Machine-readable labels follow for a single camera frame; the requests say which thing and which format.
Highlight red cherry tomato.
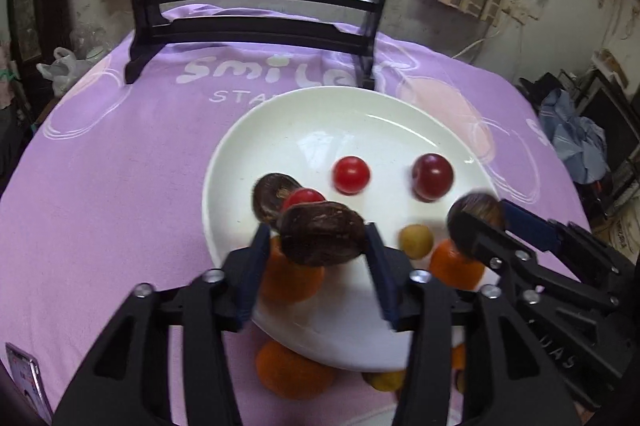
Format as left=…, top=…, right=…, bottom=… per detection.
left=332, top=156, right=372, bottom=195
left=281, top=188, right=327, bottom=211

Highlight large orange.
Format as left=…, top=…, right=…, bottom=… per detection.
left=255, top=340, right=337, bottom=401

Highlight white cable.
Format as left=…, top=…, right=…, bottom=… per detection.
left=452, top=26, right=501, bottom=61

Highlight small dark purple tomato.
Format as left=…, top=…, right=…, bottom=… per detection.
left=411, top=153, right=455, bottom=201

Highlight small yellow fruit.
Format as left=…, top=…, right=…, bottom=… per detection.
left=399, top=225, right=434, bottom=259

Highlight blue cloth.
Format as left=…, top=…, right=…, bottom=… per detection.
left=540, top=88, right=611, bottom=184

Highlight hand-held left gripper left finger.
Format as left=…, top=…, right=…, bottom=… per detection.
left=52, top=222, right=273, bottom=426

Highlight white plastic bag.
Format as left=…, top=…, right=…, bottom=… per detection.
left=36, top=47, right=93, bottom=97

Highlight purple printed tablecloth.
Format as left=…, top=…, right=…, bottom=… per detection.
left=0, top=3, right=593, bottom=426

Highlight dark brown passion fruit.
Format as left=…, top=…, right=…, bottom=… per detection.
left=250, top=173, right=303, bottom=223
left=277, top=202, right=367, bottom=267
left=446, top=193, right=505, bottom=261

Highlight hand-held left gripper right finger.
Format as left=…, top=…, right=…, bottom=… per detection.
left=365, top=222, right=583, bottom=426

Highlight smartphone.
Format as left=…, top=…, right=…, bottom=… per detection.
left=5, top=342, right=53, bottom=424

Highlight greenish yellow mandarin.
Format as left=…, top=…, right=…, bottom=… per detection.
left=362, top=370, right=407, bottom=393

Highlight black framed board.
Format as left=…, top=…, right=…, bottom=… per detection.
left=575, top=70, right=640, bottom=187

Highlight white oval plate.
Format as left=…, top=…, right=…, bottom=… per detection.
left=201, top=86, right=501, bottom=373

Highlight small orange mandarin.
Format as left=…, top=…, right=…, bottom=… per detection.
left=257, top=236, right=326, bottom=304
left=429, top=239, right=487, bottom=291

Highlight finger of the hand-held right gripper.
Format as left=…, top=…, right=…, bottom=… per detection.
left=500, top=199, right=597, bottom=267
left=472, top=225, right=541, bottom=291

